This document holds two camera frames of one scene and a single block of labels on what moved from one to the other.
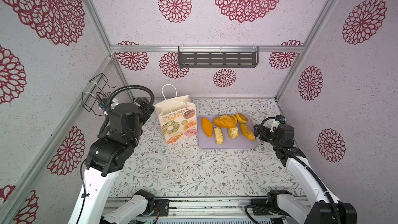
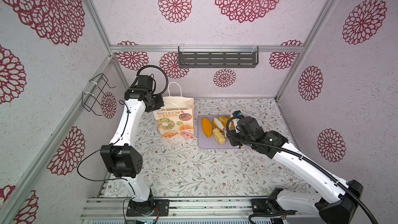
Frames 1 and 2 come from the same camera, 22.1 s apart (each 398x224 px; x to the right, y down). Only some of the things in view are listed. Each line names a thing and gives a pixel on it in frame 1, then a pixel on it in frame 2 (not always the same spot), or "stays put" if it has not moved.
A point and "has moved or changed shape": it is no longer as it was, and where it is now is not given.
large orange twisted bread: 225,121 stays put
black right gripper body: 271,135 -> 239,135
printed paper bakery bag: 178,117 has moved or changed shape
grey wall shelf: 218,59 stays put
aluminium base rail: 206,210 stays put
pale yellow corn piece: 219,136 stays put
